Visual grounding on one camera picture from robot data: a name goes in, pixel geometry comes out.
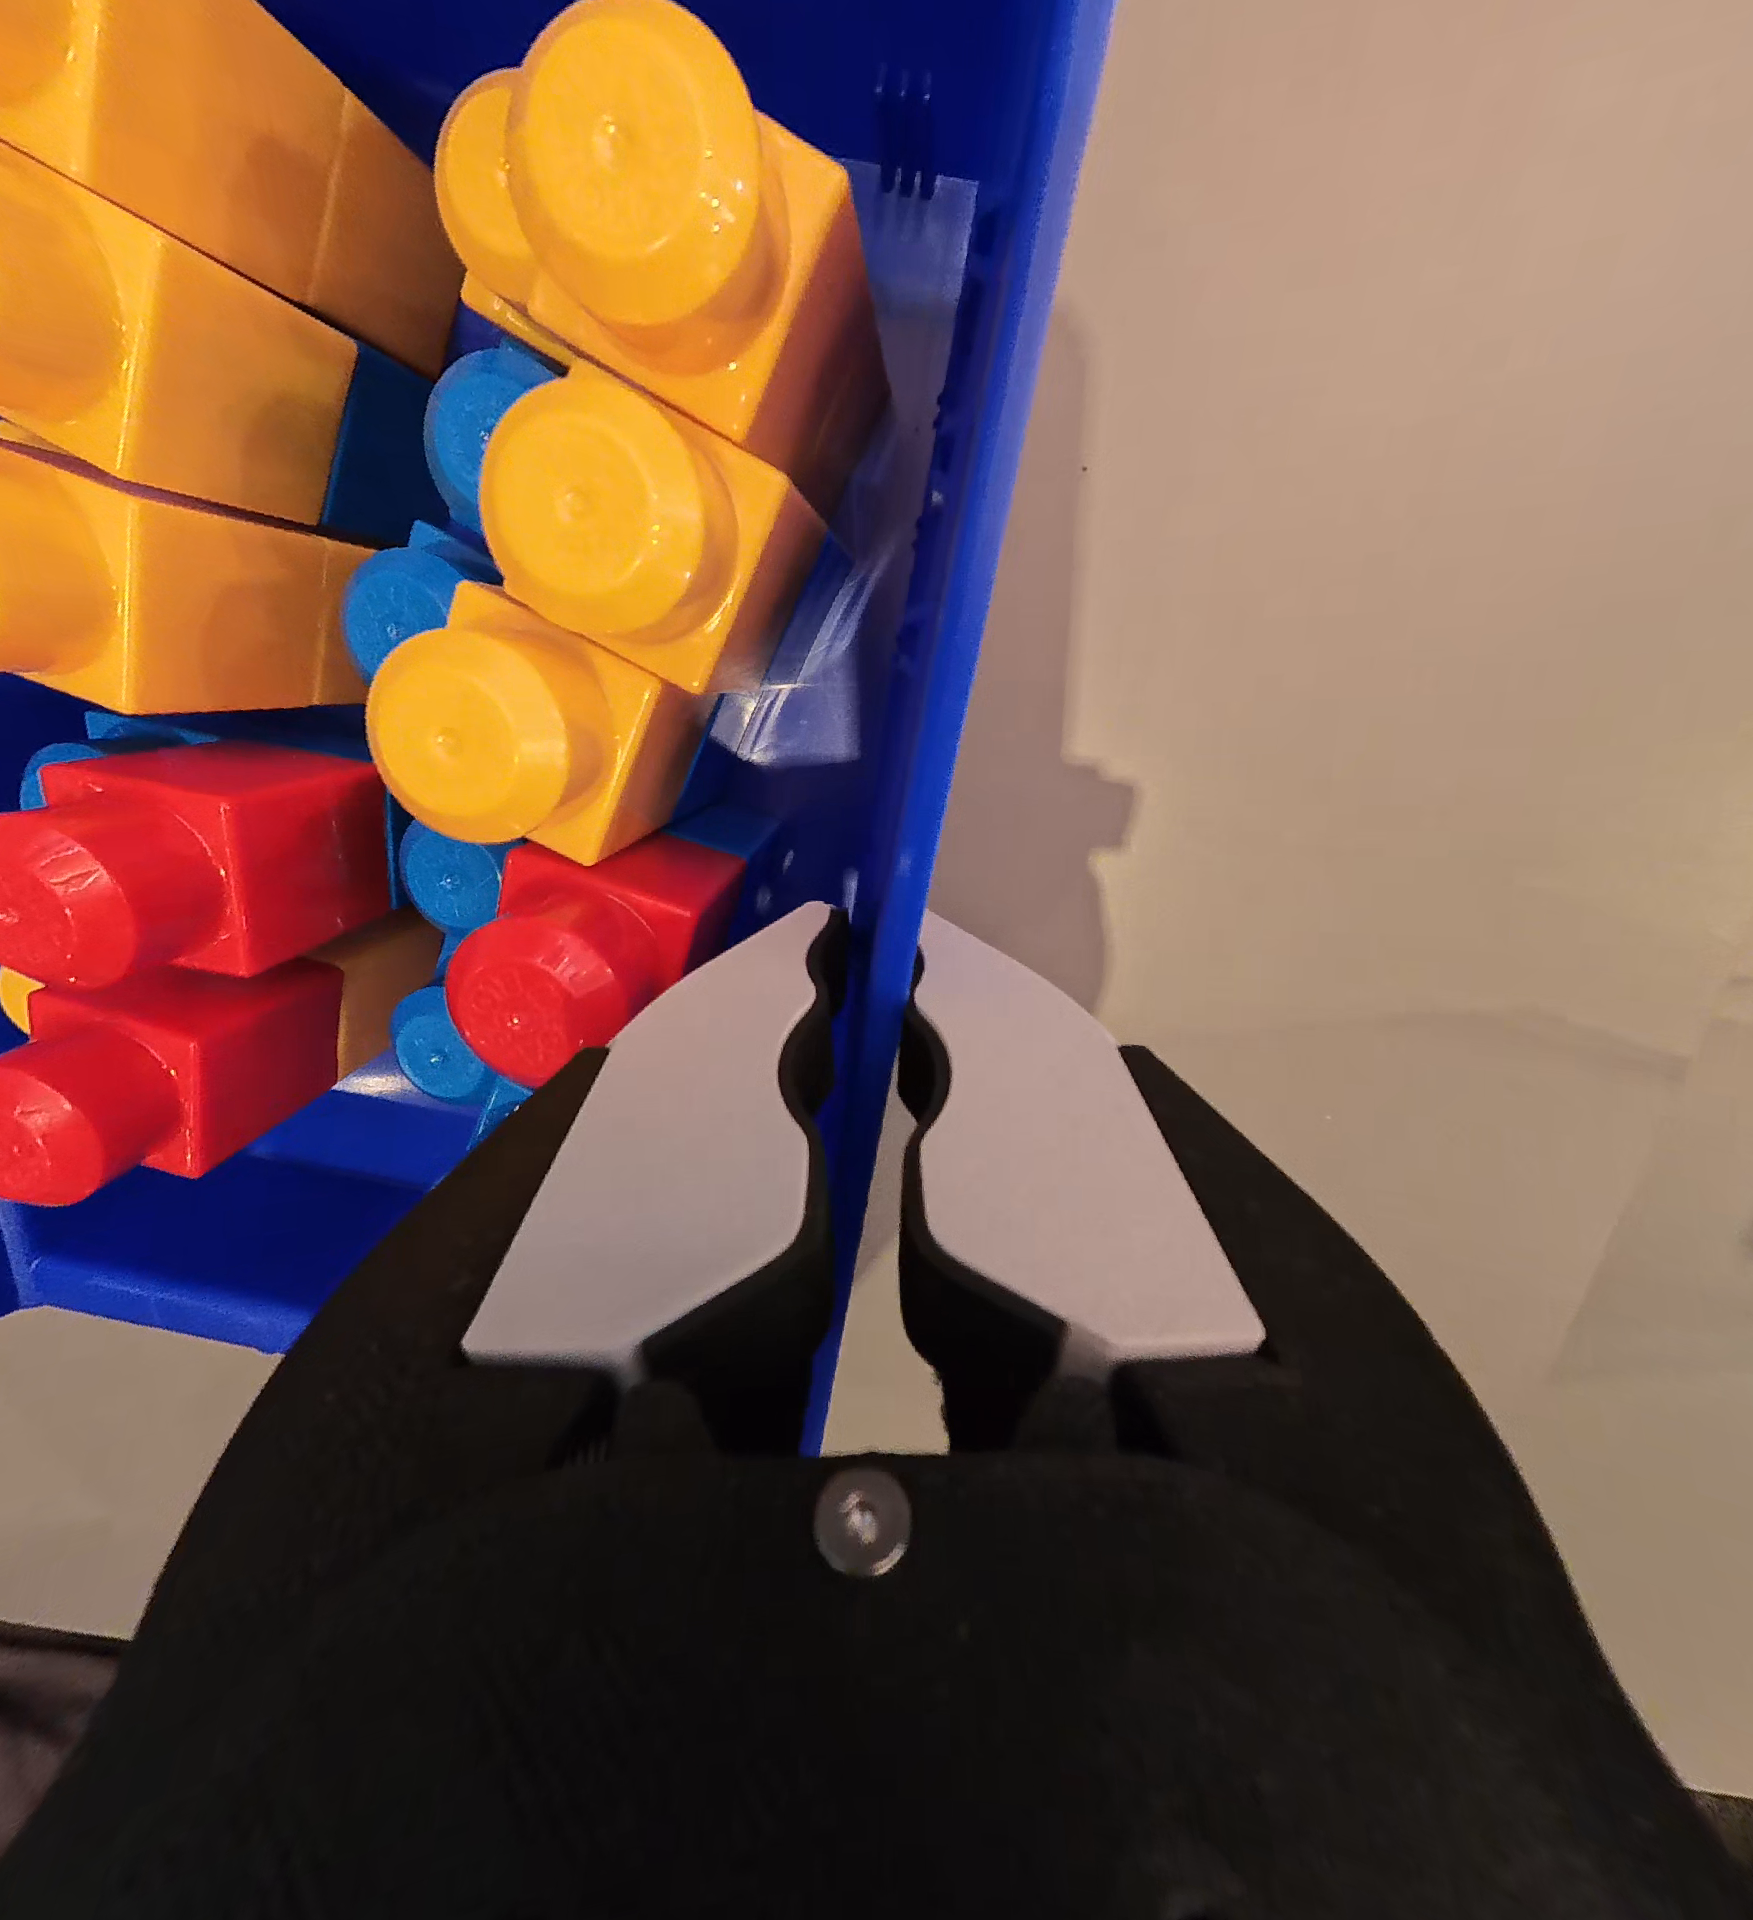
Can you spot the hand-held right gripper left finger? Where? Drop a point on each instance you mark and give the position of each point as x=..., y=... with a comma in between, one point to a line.
x=653, y=1185

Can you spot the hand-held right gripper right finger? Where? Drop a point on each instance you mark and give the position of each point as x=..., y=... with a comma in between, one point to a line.
x=1086, y=1185

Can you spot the blue plastic bin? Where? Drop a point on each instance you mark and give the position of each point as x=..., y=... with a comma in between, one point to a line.
x=952, y=677

